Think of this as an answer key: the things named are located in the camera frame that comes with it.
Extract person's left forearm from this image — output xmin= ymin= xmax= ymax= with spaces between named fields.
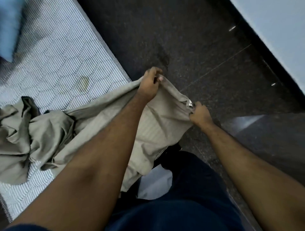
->
xmin=7 ymin=95 xmax=148 ymax=231

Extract person's navy blue shirt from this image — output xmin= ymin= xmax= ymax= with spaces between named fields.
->
xmin=4 ymin=197 xmax=243 ymax=231

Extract white striped mattress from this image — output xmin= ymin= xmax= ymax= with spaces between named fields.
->
xmin=0 ymin=0 xmax=167 ymax=223

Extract person's right hand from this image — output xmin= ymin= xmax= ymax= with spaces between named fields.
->
xmin=189 ymin=102 xmax=215 ymax=130

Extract person's dark trousers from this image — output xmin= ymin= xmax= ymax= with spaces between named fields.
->
xmin=119 ymin=142 xmax=229 ymax=205

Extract person's left hand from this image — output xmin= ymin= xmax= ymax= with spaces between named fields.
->
xmin=137 ymin=66 xmax=164 ymax=103

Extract person's right forearm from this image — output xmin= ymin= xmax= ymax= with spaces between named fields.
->
xmin=202 ymin=122 xmax=305 ymax=231

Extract plain taupe bed sheet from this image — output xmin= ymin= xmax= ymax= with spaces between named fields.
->
xmin=0 ymin=74 xmax=196 ymax=193

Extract light blue pillow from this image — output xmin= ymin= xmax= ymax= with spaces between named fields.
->
xmin=0 ymin=0 xmax=24 ymax=62

